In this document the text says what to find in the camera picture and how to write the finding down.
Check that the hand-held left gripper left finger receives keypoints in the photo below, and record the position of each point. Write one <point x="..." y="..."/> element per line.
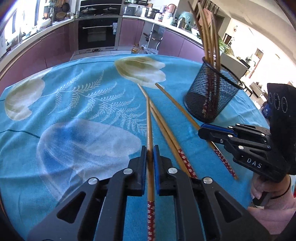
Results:
<point x="143" y="162"/>

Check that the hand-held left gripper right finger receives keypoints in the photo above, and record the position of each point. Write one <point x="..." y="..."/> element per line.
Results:
<point x="155" y="166"/>

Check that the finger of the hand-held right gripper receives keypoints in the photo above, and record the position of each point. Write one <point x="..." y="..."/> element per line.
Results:
<point x="209" y="135"/>
<point x="217" y="128"/>

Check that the black mesh pen holder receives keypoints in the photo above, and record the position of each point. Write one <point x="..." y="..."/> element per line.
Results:
<point x="208" y="97"/>

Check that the red-tipped wooden chopstick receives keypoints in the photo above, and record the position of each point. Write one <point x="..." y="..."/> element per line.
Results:
<point x="149" y="129"/>
<point x="163" y="132"/>
<point x="226" y="165"/>
<point x="143" y="92"/>

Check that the bunch of wooden chopsticks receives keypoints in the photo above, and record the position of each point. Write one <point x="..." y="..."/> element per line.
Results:
<point x="210" y="53"/>

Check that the person's right forearm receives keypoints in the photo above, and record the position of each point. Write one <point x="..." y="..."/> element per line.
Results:
<point x="277" y="215"/>

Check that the person's right hand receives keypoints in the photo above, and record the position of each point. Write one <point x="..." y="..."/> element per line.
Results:
<point x="256" y="190"/>

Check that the white kitchen countertop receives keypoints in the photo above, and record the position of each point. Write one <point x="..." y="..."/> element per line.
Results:
<point x="233" y="64"/>

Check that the leafy green vegetables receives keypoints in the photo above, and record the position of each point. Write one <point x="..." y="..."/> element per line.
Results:
<point x="224" y="45"/>

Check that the blue floral tablecloth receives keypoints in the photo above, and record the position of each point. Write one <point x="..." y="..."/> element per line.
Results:
<point x="92" y="81"/>

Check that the pink base cabinet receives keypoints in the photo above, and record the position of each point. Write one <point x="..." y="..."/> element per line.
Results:
<point x="173" y="39"/>
<point x="46" y="51"/>

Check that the white plastic bag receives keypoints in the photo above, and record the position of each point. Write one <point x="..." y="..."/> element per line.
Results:
<point x="149" y="51"/>

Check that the steel thermos bottle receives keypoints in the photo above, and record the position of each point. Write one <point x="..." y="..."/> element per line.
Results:
<point x="181" y="23"/>

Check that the mint green air fryer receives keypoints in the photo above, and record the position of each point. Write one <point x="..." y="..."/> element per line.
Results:
<point x="186" y="19"/>

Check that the yellow cooking oil bottle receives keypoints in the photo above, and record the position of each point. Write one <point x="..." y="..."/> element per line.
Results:
<point x="135" y="49"/>

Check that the pink electric kettle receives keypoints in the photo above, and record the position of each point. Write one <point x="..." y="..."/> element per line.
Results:
<point x="171" y="8"/>

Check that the stainless steel stockpot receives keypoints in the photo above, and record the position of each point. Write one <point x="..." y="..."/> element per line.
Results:
<point x="151" y="13"/>

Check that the black integrated stove oven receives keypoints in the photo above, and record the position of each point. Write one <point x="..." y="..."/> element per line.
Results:
<point x="97" y="34"/>

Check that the silver countertop appliance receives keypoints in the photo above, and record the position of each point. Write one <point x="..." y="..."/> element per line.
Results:
<point x="129" y="11"/>

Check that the black lidded pot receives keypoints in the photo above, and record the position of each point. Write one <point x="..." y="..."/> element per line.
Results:
<point x="109" y="9"/>
<point x="89" y="9"/>

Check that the hanging frying pan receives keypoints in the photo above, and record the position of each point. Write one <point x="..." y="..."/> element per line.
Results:
<point x="66" y="7"/>

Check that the kitchen window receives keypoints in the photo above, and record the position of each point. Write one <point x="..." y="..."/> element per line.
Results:
<point x="13" y="23"/>

